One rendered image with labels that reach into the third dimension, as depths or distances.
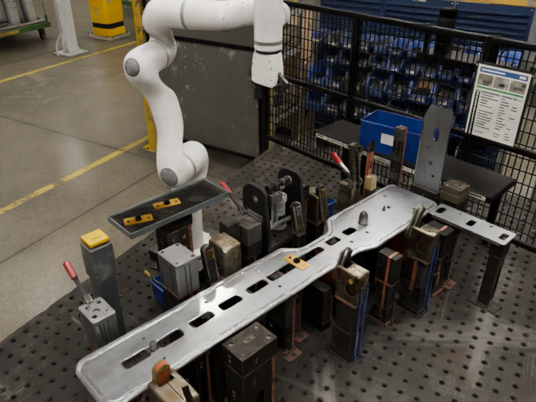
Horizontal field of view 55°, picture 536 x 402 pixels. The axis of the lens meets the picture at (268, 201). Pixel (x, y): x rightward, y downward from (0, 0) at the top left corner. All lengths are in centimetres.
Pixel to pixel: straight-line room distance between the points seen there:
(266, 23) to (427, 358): 117
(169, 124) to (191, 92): 258
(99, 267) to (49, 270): 195
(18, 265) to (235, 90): 198
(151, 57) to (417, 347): 129
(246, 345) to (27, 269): 240
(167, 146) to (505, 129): 131
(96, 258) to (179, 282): 25
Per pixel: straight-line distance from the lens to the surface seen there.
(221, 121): 432
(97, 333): 145
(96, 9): 932
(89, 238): 156
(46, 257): 364
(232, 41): 403
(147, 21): 175
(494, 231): 196
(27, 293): 337
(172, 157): 182
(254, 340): 136
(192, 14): 166
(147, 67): 173
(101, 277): 159
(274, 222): 182
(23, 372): 188
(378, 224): 187
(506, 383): 185
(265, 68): 160
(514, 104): 222
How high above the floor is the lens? 199
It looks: 30 degrees down
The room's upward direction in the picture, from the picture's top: straight up
